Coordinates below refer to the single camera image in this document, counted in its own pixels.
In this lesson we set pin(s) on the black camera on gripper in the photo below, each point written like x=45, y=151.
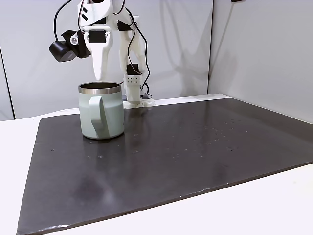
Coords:
x=60, y=50

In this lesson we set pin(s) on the pale green steel mug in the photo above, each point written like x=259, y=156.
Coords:
x=110, y=117

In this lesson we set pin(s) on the black wall fixture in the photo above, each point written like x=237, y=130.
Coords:
x=238, y=1

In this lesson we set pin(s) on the black table mat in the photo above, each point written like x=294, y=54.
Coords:
x=171, y=159

